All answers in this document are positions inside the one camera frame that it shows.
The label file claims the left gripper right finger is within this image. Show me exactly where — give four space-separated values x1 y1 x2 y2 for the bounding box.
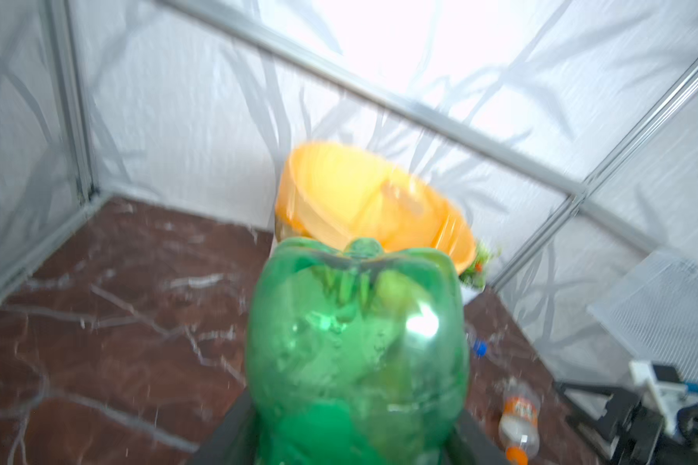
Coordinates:
441 410 508 465

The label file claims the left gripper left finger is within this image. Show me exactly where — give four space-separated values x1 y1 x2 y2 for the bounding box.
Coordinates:
187 389 261 465

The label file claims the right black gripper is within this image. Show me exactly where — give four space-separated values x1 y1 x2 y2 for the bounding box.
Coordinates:
554 382 675 464

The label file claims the orange label bottle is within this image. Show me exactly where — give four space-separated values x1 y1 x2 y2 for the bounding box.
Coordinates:
498 378 541 465

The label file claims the green bottle yellow cap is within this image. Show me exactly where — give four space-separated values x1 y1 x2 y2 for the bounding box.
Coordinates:
244 238 470 464

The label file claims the blue label bottle near plant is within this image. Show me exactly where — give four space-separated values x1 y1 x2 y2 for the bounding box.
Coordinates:
465 324 488 358

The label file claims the potted artificial plant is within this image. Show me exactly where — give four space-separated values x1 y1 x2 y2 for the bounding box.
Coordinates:
459 244 498 305

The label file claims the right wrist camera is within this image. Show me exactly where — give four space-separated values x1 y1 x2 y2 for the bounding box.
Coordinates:
629 360 698 436

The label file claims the white wire mesh basket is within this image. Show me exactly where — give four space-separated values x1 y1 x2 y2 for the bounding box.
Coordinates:
589 250 698 383

